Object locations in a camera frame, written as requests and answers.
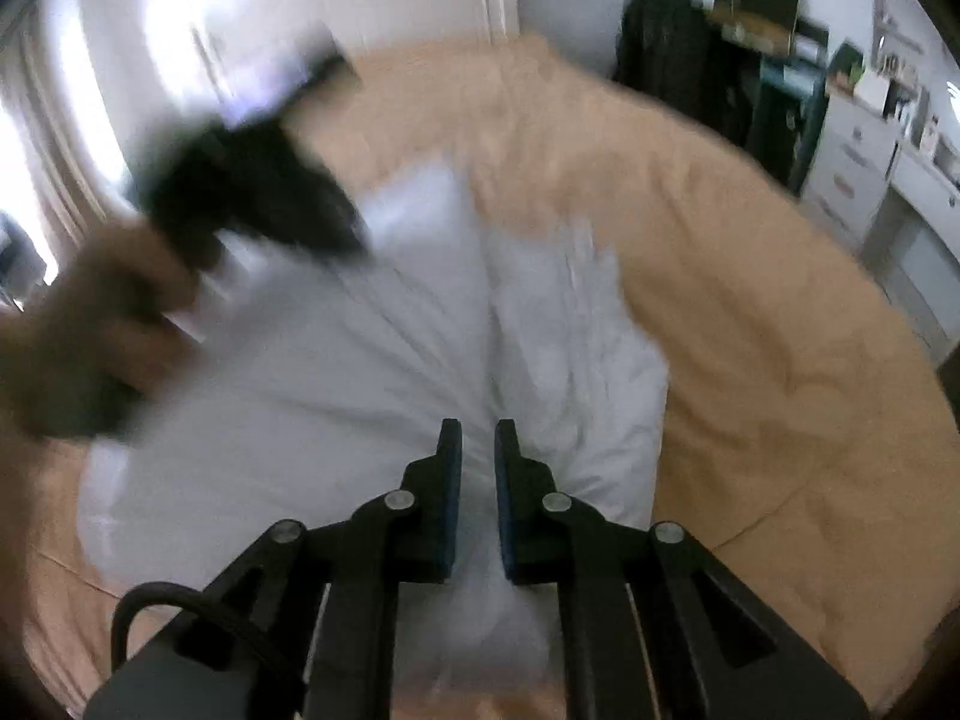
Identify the bed with tan sheet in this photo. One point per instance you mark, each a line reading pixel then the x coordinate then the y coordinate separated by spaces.
pixel 750 315

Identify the white puffy jacket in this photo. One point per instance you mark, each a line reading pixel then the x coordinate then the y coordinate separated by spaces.
pixel 300 390

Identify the person's left hand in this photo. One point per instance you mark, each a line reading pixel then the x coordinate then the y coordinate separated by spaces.
pixel 97 315

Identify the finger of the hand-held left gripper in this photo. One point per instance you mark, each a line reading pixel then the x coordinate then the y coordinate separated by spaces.
pixel 330 210

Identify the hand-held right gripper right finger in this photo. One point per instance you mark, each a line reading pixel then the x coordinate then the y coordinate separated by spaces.
pixel 508 495

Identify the black backpack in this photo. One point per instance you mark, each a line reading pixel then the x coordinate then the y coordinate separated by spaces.
pixel 664 52

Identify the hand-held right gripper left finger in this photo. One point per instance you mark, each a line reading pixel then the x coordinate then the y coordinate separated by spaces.
pixel 450 495

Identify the white drawer cabinet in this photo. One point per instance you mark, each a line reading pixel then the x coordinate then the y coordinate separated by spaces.
pixel 847 165

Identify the dark picture frame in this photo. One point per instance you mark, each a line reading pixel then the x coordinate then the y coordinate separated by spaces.
pixel 754 0

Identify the dark shelf unit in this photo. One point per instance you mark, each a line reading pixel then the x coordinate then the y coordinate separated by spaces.
pixel 780 120

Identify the window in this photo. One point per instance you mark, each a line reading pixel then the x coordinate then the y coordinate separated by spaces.
pixel 19 165

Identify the beige curtain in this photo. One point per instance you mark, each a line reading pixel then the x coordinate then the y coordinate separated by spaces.
pixel 67 150

